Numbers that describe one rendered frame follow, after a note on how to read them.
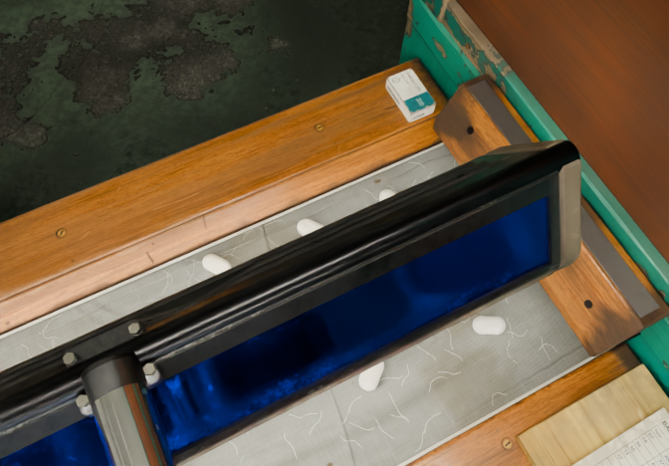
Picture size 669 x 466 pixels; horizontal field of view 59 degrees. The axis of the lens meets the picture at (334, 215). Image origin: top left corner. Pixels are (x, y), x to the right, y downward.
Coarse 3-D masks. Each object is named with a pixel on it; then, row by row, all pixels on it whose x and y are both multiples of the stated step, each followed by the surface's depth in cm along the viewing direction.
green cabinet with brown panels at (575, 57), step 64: (448, 0) 66; (512, 0) 57; (576, 0) 50; (640, 0) 44; (512, 64) 61; (576, 64) 53; (640, 64) 46; (576, 128) 56; (640, 128) 49; (640, 192) 52; (640, 256) 54
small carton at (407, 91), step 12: (408, 72) 73; (396, 84) 72; (408, 84) 72; (420, 84) 72; (396, 96) 72; (408, 96) 71; (420, 96) 71; (408, 108) 70; (420, 108) 70; (432, 108) 71; (408, 120) 72
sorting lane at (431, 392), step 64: (192, 256) 66; (256, 256) 66; (64, 320) 63; (512, 320) 64; (384, 384) 60; (448, 384) 61; (512, 384) 61; (256, 448) 58; (320, 448) 58; (384, 448) 58
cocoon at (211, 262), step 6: (204, 258) 64; (210, 258) 64; (216, 258) 64; (222, 258) 65; (204, 264) 64; (210, 264) 64; (216, 264) 64; (222, 264) 64; (228, 264) 64; (210, 270) 64; (216, 270) 64; (222, 270) 64
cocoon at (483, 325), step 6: (480, 318) 62; (486, 318) 62; (492, 318) 62; (498, 318) 62; (474, 324) 62; (480, 324) 62; (486, 324) 62; (492, 324) 62; (498, 324) 62; (504, 324) 62; (474, 330) 62; (480, 330) 62; (486, 330) 62; (492, 330) 62; (498, 330) 62; (504, 330) 62
